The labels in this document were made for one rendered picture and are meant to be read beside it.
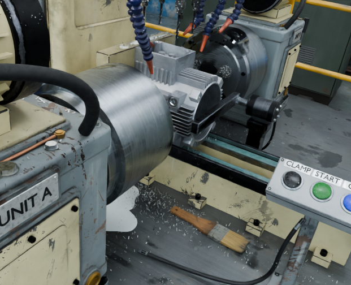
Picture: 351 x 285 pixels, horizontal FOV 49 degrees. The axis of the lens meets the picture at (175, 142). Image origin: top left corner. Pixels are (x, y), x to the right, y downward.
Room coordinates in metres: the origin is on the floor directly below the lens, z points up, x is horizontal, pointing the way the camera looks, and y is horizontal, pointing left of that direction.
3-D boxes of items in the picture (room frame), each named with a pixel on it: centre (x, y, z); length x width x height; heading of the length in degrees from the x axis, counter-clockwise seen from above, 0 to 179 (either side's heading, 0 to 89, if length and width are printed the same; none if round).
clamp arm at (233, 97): (0.91, -0.10, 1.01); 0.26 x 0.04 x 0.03; 153
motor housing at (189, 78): (0.94, 0.02, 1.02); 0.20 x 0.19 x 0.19; 63
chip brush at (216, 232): (0.71, -0.10, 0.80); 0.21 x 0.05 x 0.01; 60
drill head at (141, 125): (0.62, 0.18, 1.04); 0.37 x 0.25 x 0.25; 153
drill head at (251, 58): (1.24, -0.13, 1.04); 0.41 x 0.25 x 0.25; 153
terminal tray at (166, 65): (0.96, 0.05, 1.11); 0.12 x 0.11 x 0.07; 63
